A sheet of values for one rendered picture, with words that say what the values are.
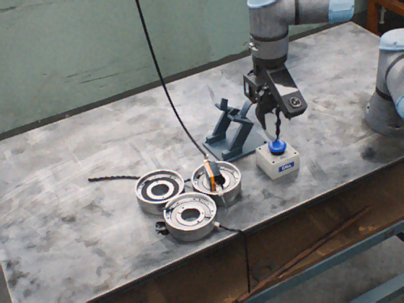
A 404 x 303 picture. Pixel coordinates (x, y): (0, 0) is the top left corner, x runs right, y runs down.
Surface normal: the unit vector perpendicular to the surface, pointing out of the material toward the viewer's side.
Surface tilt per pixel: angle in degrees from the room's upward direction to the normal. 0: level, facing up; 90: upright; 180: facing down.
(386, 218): 0
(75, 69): 90
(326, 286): 0
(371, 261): 0
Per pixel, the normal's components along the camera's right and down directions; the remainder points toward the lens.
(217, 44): 0.46, 0.49
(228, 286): -0.09, -0.81
